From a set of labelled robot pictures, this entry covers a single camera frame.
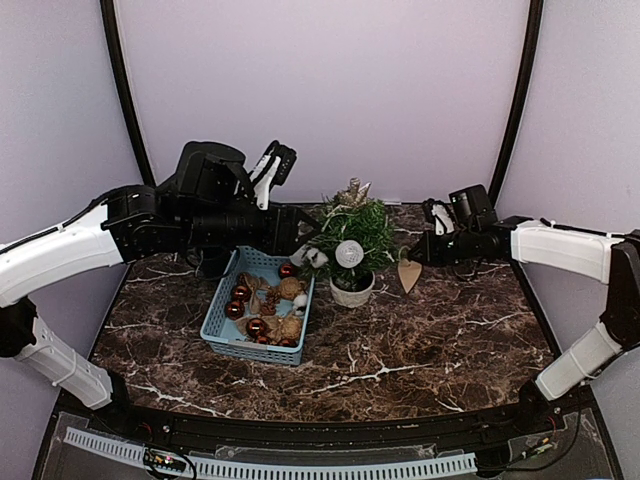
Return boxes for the copper shiny bauble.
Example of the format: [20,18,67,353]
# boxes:
[278,338,297,348]
[278,262,298,279]
[245,317,268,339]
[224,300,245,321]

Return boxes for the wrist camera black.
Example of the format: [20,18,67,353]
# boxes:
[421,198,452,227]
[272,144,297,186]

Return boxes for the left black frame post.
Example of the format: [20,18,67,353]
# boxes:
[99,0,157,187]

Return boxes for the white cotton boll sprig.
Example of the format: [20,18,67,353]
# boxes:
[289,245,329,268]
[292,293,308,316]

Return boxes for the white slotted cable duct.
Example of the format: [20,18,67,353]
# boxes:
[63,427,477,479]

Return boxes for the beige twine ball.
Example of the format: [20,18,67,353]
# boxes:
[277,277,306,301]
[280,315,303,340]

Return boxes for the small green christmas tree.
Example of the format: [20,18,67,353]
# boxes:
[301,197,398,289]

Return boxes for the clear wire light string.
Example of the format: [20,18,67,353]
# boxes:
[309,199,391,291]

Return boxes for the light blue plastic basket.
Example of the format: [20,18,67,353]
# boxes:
[200,246,315,366]

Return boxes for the small circuit board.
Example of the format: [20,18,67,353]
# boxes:
[143,449,187,473]

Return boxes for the white textured tree pot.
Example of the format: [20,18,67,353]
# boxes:
[329,272,375,309]

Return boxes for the black front rail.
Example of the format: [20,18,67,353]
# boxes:
[92,401,568,450]

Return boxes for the black frame post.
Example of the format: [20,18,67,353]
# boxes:
[99,0,157,187]
[488,0,544,206]

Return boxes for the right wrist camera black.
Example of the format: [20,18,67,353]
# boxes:
[421,198,452,227]

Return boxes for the white woven ball light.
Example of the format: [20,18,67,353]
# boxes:
[335,240,365,269]

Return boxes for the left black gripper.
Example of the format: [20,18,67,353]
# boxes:
[180,199,322,256]

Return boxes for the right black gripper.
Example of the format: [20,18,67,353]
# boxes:
[409,226,478,267]

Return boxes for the right black frame post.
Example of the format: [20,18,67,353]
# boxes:
[488,0,544,206]

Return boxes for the tan wooden heart ornament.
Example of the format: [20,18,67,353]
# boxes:
[397,246,423,294]

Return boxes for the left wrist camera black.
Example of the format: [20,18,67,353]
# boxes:
[272,144,297,186]

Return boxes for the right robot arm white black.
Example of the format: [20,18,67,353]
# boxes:
[408,184,639,434]

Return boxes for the small brown pine cone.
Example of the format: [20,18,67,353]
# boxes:
[265,288,281,307]

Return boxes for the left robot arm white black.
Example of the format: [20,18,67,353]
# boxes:
[1,141,321,436]

